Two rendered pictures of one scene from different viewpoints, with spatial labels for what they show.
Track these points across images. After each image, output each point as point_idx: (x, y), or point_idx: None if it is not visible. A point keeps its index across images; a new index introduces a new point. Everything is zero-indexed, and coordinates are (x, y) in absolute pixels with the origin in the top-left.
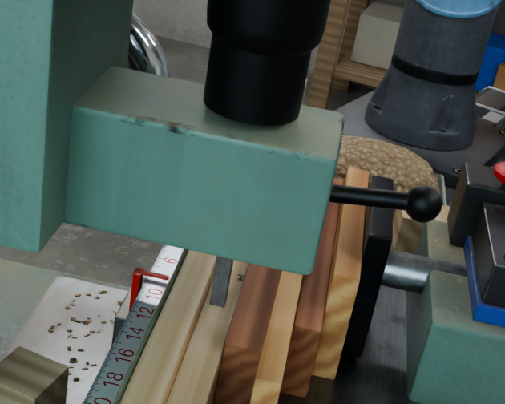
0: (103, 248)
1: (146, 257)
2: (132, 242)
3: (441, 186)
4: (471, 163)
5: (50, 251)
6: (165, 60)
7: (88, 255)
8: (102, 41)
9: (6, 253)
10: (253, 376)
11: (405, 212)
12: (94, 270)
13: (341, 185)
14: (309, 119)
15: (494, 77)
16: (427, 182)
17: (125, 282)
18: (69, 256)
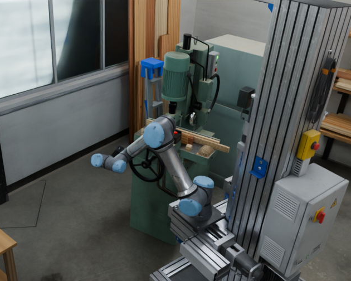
0: None
1: None
2: None
3: (204, 156)
4: (180, 134)
5: (346, 248)
6: (191, 117)
7: (347, 256)
8: (178, 107)
9: (340, 239)
10: None
11: (188, 144)
12: (339, 256)
13: None
14: (171, 115)
15: None
16: (199, 151)
17: (335, 262)
18: (344, 252)
